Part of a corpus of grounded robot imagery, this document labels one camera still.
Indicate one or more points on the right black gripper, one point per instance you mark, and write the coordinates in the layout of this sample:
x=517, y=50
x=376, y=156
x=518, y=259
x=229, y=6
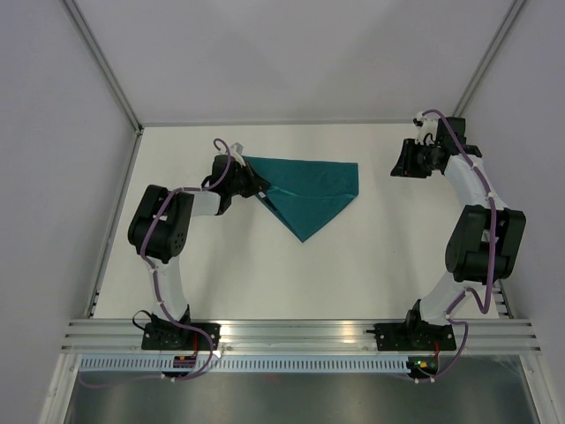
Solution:
x=405, y=165

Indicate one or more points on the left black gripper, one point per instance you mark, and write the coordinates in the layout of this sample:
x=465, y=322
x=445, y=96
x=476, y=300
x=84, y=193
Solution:
x=256, y=182

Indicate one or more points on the teal cloth napkin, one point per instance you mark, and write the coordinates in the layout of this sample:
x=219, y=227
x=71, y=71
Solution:
x=305, y=195

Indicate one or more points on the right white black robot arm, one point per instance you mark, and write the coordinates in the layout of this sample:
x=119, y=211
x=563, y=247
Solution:
x=484, y=244

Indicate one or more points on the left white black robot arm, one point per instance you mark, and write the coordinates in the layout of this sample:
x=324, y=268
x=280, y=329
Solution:
x=160, y=227

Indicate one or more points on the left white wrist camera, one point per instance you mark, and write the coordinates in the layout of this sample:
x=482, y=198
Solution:
x=235, y=150

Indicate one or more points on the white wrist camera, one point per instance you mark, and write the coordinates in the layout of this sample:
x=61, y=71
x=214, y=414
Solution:
x=235, y=150
x=427, y=128

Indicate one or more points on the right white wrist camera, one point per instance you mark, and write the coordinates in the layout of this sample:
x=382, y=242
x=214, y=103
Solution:
x=427, y=128

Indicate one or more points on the aluminium mounting rail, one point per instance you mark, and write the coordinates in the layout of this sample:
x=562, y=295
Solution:
x=338, y=337

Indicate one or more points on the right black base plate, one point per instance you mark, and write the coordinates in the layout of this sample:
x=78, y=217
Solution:
x=399, y=337

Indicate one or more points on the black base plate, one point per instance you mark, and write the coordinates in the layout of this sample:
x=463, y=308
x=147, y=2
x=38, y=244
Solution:
x=164, y=336
x=399, y=337

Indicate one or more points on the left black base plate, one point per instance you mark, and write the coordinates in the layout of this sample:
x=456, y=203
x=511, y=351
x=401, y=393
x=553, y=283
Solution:
x=164, y=336

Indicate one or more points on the right aluminium frame post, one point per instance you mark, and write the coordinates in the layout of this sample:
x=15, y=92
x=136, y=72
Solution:
x=493, y=50

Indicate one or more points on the aluminium frame post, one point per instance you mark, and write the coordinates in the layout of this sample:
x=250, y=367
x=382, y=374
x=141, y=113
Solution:
x=87, y=36
x=493, y=50

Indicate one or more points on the left aluminium frame post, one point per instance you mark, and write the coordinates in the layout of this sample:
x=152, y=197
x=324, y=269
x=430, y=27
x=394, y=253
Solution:
x=87, y=36

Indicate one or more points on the white slotted cable duct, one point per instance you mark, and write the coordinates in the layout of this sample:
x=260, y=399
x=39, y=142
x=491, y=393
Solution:
x=298, y=364

